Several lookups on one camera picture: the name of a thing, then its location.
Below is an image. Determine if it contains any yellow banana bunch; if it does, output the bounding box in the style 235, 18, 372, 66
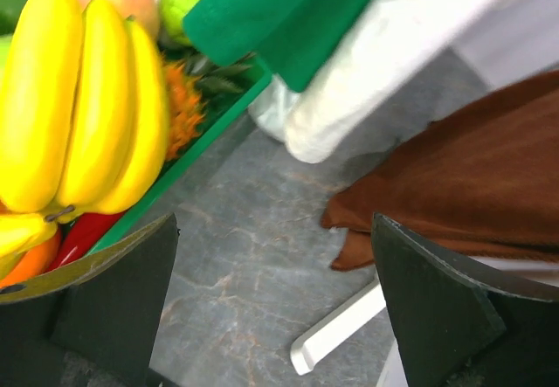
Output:
1, 0, 169, 274

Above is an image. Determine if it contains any white rack foot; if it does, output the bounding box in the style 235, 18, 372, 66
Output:
290, 281, 386, 376

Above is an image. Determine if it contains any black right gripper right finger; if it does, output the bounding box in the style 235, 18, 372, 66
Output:
372, 214, 558, 386

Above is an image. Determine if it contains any white hanging cloth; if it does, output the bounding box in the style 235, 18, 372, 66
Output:
248, 0, 501, 163

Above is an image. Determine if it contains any brown hanging towel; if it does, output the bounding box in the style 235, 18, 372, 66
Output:
321, 71, 558, 272

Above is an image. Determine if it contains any green hanging cloth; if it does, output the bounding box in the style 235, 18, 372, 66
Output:
183, 0, 369, 93

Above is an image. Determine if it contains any orange pineapple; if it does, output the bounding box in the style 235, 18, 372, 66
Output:
163, 49, 254, 162

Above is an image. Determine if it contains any red chili pepper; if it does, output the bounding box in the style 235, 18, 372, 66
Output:
45, 212, 125, 273

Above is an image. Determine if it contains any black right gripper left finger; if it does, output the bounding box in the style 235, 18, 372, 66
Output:
1, 214, 179, 386

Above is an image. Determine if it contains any orange fruit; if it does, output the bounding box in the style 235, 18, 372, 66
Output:
1, 229, 62, 287

